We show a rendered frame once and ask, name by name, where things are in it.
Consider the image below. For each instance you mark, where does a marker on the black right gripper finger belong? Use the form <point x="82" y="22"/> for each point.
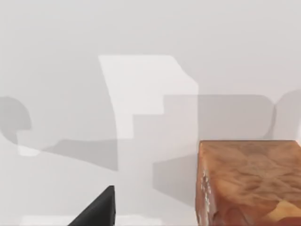
<point x="102" y="209"/>

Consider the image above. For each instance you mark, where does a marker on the brown bread loaf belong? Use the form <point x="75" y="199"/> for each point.
<point x="249" y="183"/>

